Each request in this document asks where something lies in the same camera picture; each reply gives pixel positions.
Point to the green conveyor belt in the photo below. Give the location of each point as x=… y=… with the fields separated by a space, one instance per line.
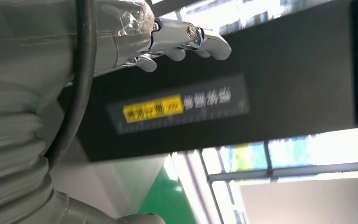
x=166 y=201

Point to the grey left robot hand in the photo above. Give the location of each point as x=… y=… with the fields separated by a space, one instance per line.
x=27 y=46

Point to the dark window frame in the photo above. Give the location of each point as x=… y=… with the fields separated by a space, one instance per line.
x=290 y=171

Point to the black and yellow label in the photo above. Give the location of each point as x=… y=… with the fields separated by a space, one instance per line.
x=179 y=103

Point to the black inbound scanning machine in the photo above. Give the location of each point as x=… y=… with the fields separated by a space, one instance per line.
x=290 y=77

